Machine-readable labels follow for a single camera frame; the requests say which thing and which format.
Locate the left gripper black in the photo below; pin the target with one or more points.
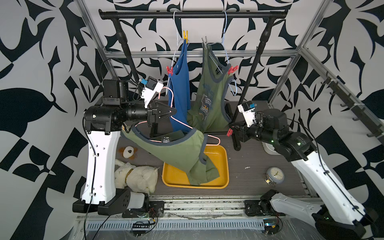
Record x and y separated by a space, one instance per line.
154 114

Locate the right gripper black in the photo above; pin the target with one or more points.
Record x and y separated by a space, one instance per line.
242 130

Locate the light green tank top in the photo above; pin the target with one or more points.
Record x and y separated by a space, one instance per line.
186 154

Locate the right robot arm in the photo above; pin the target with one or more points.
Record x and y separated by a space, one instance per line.
340 216

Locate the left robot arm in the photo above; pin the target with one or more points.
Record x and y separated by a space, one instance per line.
102 124

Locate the blue tank top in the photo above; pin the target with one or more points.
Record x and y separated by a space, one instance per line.
180 85

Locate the dark green printed tank top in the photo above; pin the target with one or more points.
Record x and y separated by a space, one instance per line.
208 113

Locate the white plastic bin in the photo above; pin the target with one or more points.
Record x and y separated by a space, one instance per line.
269 149

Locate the yellow plastic tray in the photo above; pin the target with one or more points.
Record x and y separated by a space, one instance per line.
173 177

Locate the red clothespin on blue top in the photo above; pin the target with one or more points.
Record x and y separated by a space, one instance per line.
170 71

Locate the brown white round toy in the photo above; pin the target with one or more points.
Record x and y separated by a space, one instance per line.
128 152

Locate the small round alarm clock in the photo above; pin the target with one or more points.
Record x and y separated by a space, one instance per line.
274 176

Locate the white plush dog toy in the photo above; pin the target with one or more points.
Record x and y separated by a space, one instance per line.
141 179

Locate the grey clothespin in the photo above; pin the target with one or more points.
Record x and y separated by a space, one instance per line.
205 41

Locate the yellow clothespin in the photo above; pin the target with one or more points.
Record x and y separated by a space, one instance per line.
186 36

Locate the black clothes rack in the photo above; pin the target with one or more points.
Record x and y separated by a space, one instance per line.
271 16

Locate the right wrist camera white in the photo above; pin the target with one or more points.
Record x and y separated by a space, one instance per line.
249 111

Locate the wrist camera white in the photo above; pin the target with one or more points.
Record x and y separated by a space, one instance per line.
152 87
249 111

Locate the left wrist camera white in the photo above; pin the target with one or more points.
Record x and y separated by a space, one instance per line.
152 87

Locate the white wire hanger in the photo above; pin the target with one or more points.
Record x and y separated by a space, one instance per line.
178 41

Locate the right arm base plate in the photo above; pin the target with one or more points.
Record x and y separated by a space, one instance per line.
260 208

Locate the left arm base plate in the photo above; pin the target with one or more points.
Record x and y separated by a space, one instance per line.
151 209

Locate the right electronics board with wires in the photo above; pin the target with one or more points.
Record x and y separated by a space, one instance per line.
272 226

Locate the electronics board with wires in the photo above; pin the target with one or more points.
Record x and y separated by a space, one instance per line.
140 228
272 226

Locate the left electronics board with wires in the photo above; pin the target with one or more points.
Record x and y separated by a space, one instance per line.
140 228

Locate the black wall hook rail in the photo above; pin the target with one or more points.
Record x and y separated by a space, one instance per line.
361 111

